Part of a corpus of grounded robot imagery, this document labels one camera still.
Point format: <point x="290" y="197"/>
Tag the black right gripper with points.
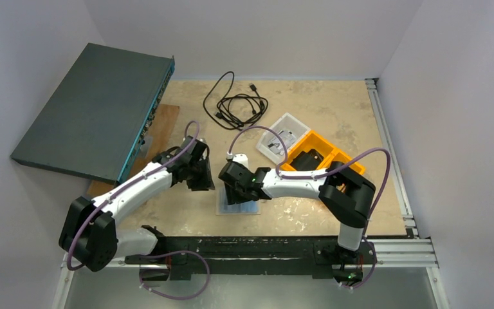
<point x="235" y="192"/>

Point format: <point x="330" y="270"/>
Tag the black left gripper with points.
<point x="202" y="177"/>

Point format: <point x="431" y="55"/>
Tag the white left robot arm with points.
<point x="90" y="236"/>

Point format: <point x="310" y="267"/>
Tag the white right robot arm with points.
<point x="346" y="194"/>

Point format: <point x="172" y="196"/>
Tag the brown wooden board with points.
<point x="157" y="136"/>

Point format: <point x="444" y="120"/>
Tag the papers in white bin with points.
<point x="279" y="148"/>

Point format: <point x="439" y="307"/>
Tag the black part in orange bin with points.
<point x="307" y="160"/>

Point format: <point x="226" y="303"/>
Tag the white plastic bin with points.
<point x="290" y="129"/>

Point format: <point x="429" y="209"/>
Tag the orange plastic bin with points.
<point x="314" y="140"/>

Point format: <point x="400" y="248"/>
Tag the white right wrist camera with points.
<point x="239" y="158"/>

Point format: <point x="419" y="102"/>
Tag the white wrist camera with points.
<point x="190" y="141"/>
<point x="239" y="158"/>

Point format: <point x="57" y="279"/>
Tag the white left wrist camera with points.
<point x="190" y="141"/>

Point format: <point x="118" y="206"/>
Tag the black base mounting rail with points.
<point x="319" y="257"/>

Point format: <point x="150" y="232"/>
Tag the dark grey network switch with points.
<point x="94" y="123"/>

